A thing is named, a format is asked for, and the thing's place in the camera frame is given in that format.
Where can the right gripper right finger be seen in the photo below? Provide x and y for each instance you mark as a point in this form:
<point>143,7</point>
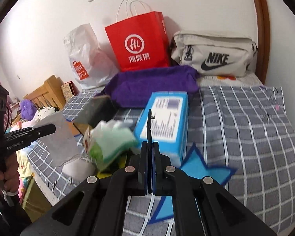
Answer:
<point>158,164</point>

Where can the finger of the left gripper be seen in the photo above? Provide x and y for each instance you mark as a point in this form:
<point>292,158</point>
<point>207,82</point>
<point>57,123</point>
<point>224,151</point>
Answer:
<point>44,130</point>

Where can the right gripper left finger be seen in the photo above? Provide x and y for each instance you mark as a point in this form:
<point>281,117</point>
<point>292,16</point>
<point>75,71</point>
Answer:
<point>144,170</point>

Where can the yellow Adidas pouch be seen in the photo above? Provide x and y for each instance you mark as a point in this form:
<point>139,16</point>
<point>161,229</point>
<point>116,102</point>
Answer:
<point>117,164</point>

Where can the green white plastic packet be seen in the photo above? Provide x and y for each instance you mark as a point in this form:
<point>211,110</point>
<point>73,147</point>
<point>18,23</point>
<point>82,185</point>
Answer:
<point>96,153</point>

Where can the white cloth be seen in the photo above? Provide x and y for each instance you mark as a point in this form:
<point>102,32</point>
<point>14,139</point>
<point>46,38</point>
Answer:
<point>113,124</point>

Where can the person's left hand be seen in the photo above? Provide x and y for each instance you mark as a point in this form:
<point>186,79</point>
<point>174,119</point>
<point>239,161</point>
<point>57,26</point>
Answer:
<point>9,180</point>

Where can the white spotted plush toy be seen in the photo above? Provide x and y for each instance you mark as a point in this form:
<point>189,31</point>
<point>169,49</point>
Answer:
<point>43,113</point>

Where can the purple plush toy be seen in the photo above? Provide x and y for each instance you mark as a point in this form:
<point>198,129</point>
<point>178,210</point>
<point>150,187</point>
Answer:
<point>28,109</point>

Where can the blue star felt patch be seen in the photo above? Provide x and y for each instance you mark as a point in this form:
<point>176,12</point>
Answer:
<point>195,166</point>

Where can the brown star felt patch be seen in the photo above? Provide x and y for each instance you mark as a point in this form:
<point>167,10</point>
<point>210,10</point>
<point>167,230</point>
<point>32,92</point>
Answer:
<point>72,128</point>

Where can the wooden bed headboard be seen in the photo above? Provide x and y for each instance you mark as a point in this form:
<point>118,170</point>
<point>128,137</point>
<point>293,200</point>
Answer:
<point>48,95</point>

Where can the patterned brown box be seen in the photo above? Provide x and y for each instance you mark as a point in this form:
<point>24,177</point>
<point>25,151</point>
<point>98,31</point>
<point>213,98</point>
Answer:
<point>69,90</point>

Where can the blue tissue pack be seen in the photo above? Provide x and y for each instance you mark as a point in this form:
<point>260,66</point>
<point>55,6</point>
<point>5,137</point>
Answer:
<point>169,125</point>

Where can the dark green tin box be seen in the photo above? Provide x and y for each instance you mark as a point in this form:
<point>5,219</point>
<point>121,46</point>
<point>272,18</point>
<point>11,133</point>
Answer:
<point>99,108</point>

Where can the purple fabric tray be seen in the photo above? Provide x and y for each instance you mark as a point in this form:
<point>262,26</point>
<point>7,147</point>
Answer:
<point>132,89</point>

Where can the white Miniso plastic bag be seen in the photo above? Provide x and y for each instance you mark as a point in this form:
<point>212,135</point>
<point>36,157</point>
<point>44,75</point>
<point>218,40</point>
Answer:
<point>91,67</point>

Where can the grey checked blanket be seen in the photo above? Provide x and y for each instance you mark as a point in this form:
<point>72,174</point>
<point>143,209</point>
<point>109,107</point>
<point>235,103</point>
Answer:
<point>245,128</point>

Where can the beige Nike waist bag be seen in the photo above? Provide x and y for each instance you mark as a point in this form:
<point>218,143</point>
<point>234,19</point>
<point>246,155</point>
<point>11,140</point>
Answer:
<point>214,53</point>

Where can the red paper shopping bag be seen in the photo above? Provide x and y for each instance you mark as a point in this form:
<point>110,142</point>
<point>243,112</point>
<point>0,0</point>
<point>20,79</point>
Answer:
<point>140,42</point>

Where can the brown wooden door frame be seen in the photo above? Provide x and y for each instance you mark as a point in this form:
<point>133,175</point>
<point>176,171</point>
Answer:
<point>264,39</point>

